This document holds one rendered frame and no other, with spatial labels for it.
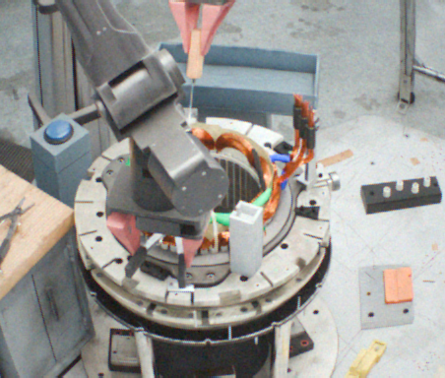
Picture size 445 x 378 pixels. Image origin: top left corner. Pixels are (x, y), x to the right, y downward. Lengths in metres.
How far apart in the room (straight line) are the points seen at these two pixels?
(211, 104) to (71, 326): 0.39
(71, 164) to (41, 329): 0.27
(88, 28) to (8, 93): 2.43
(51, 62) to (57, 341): 0.46
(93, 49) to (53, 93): 0.78
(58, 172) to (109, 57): 0.61
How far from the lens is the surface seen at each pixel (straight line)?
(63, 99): 1.88
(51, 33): 1.78
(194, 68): 1.33
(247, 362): 1.70
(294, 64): 1.78
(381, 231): 1.89
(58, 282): 1.58
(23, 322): 1.55
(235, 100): 1.70
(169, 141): 1.12
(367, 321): 1.73
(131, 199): 1.24
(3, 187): 1.58
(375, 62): 3.53
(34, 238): 1.50
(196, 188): 1.12
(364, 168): 1.99
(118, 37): 1.09
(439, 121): 3.34
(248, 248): 1.35
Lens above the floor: 2.12
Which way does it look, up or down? 44 degrees down
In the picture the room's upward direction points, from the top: 1 degrees counter-clockwise
